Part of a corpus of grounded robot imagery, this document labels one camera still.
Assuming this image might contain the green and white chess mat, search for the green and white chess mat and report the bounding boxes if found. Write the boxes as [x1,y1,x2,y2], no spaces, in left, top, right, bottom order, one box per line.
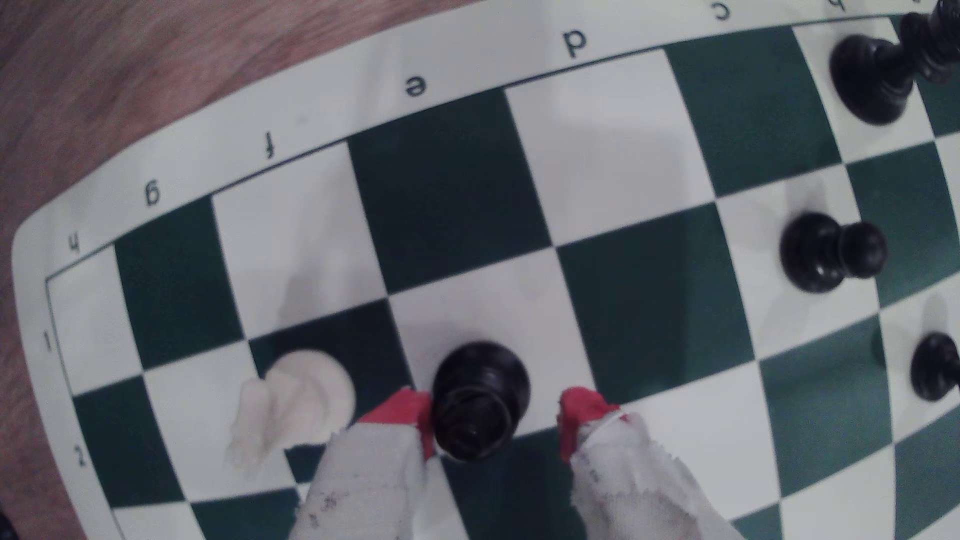
[11,0,960,540]

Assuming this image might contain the black bishop chess piece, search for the black bishop chess piece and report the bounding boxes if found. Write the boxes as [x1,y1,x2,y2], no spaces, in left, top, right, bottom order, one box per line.
[431,341,532,462]

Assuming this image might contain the white knight chess piece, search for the white knight chess piece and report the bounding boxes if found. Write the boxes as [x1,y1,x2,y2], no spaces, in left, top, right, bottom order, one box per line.
[225,348,357,474]

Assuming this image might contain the black pawn chess piece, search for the black pawn chess piece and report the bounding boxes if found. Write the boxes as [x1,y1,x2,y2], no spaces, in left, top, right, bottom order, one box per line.
[778,211,888,294]
[909,331,960,403]

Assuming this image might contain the black king chess piece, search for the black king chess piece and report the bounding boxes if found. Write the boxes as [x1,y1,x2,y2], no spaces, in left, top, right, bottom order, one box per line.
[828,2,960,127]

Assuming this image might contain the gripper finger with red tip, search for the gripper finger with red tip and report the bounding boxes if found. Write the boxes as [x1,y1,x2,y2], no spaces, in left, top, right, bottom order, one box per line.
[556,386,744,540]
[288,386,438,540]

